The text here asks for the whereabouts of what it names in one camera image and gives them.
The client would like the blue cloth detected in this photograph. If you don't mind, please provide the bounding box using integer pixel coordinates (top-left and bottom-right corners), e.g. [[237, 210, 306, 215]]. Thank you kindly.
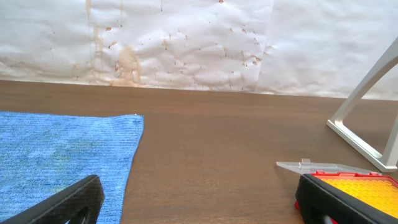
[[0, 111, 145, 224]]

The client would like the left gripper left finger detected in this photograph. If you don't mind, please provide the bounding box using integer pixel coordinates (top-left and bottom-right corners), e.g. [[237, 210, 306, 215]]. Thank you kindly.
[[0, 174, 106, 224]]

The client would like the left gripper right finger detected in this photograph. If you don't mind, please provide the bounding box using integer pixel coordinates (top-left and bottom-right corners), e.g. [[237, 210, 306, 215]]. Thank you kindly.
[[295, 174, 398, 224]]

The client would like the white and blue stand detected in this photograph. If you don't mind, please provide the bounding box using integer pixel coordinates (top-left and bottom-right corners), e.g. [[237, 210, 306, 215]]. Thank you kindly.
[[326, 36, 398, 174]]

